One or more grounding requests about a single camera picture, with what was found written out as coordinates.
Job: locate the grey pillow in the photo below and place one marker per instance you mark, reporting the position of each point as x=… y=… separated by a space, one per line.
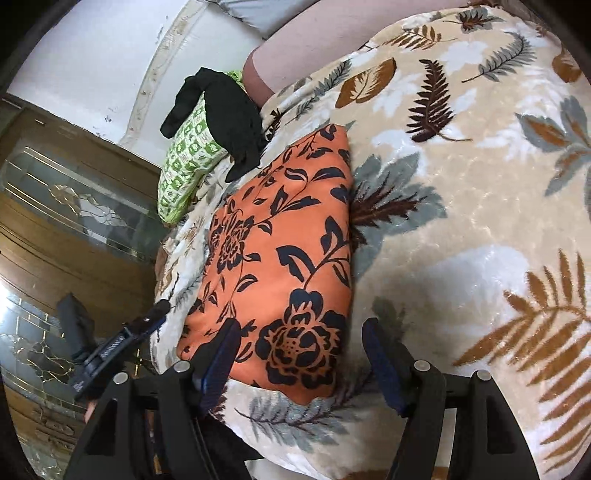
x=263 y=14

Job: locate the wooden wardrobe with glass doors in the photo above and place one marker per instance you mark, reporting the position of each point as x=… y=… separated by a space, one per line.
x=69 y=221

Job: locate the green patterned pillow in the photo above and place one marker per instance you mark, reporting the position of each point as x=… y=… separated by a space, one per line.
x=184 y=152

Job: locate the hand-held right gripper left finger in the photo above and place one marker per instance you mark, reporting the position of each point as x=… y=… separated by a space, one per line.
x=222 y=364

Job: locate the black cloth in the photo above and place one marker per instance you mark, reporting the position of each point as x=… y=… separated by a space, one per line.
x=231 y=115

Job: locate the orange black floral garment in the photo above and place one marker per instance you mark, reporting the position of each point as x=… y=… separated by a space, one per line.
x=277 y=258

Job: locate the leaf print fleece blanket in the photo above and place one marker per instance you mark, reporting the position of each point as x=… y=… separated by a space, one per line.
x=461 y=207

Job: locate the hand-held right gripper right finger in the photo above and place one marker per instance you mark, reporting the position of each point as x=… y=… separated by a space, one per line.
x=383 y=364

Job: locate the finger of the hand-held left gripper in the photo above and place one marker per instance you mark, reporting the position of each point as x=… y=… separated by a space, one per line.
x=150 y=318

